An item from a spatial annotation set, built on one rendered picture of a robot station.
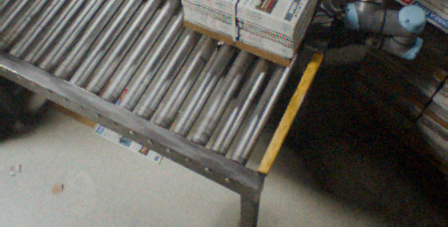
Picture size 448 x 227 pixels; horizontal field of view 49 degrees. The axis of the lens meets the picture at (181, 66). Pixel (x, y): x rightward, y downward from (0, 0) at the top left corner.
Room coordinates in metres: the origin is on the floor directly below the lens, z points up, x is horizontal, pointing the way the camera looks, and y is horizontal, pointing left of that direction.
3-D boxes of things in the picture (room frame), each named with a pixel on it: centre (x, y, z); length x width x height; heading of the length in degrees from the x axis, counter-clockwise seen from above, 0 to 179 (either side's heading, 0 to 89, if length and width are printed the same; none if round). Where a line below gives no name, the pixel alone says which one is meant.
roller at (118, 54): (0.97, 0.17, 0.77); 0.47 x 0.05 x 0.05; 141
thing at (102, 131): (1.03, 0.25, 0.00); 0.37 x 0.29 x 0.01; 51
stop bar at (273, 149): (0.58, -0.29, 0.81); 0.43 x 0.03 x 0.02; 141
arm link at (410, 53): (0.73, -0.68, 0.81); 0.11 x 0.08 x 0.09; 51
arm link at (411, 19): (0.74, -0.67, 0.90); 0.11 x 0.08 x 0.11; 64
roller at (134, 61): (0.93, 0.12, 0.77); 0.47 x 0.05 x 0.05; 141
